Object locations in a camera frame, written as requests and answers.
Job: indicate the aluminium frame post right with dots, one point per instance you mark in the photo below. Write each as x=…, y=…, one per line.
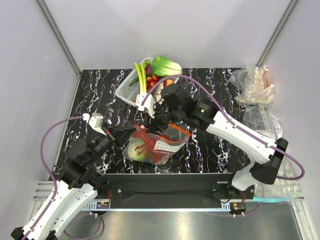
x=277, y=31

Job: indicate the purple onion toy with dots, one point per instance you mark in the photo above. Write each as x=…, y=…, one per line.
x=148, y=70

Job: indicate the pile of clear bags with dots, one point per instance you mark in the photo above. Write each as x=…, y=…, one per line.
x=256, y=95

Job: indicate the green chili pepper toy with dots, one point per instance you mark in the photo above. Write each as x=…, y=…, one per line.
x=135, y=80

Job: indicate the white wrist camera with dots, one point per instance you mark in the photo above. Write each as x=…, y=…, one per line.
x=145, y=103
x=96, y=121

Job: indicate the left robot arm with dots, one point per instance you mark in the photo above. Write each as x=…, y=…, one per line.
x=79, y=183

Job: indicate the green leek toy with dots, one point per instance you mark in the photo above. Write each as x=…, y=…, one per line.
x=142, y=76

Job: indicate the aluminium frame post left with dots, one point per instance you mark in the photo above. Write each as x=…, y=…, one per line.
x=58, y=35

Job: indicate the red toy lobster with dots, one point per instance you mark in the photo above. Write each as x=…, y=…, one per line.
x=159, y=148

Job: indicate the napa cabbage toy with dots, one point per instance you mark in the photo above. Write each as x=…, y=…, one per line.
x=161, y=66

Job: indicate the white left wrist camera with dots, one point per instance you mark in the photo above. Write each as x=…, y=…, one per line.
x=96, y=121

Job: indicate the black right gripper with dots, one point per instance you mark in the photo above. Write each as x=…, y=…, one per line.
x=152, y=128

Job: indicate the aluminium frame post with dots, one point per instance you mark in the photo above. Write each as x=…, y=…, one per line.
x=58, y=35
x=277, y=31

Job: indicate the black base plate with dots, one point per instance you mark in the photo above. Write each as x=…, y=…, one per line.
x=197, y=186

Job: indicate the clear zip bag orange zipper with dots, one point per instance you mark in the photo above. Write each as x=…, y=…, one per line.
x=178, y=134

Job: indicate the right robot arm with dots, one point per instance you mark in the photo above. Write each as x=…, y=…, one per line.
x=266, y=154

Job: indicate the red lychee cluster toy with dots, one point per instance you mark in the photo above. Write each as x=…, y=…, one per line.
x=151, y=81

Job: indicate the round green cabbage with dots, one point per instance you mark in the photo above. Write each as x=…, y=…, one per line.
x=136, y=151

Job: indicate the orange carrot piece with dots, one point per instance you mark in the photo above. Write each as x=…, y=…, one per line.
x=168, y=82

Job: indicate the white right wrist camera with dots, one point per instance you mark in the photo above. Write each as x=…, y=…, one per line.
x=145, y=103

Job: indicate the grey toy fish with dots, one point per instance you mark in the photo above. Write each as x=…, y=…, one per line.
x=157, y=92

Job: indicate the teal zip bag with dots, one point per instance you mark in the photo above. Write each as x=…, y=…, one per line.
x=274, y=199

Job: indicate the white slotted cable duct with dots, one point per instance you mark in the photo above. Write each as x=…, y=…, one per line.
x=99, y=206

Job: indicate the white plastic basket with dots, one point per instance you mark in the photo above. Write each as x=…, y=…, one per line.
x=129, y=93

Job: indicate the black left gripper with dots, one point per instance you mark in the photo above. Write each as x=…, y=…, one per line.
x=120, y=135

